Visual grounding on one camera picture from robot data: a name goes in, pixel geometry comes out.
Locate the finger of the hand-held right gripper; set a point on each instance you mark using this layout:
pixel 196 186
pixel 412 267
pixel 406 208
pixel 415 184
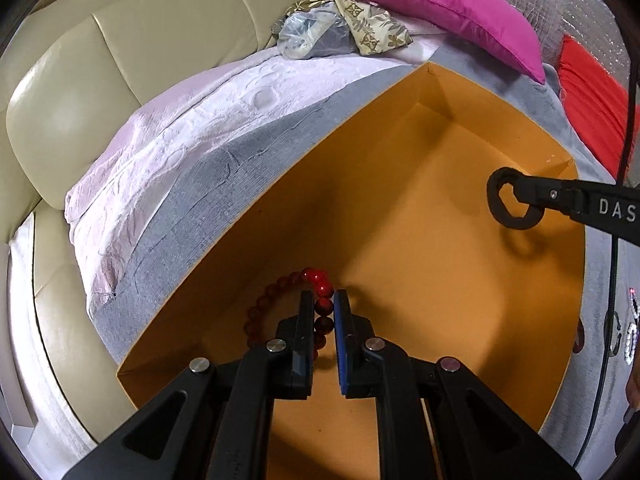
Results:
pixel 550 194

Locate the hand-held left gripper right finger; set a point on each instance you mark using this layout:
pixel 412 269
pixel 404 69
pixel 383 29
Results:
pixel 342 332

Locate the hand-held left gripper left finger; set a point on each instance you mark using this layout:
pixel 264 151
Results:
pixel 304 322

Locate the metal bangle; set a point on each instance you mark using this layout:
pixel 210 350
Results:
pixel 606 321

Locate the orange cardboard box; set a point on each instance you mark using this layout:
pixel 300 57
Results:
pixel 425 185

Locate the red pillow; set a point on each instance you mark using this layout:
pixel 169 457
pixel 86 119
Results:
pixel 595 95

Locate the grey blanket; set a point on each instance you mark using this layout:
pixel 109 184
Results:
pixel 240 160

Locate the silver foil mat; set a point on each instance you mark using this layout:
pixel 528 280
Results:
pixel 565 0

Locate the magenta pillow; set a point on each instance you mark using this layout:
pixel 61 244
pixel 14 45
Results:
pixel 450 5

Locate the pale pink textured blanket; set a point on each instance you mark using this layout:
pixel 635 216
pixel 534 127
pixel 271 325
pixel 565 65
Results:
pixel 200 110

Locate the floral patterned cloth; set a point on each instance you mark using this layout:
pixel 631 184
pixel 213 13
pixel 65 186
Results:
pixel 365 20

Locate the clear plastic bag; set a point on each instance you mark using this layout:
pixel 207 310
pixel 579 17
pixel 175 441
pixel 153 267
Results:
pixel 315 30

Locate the beige leather sofa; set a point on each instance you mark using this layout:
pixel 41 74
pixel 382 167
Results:
pixel 125 35

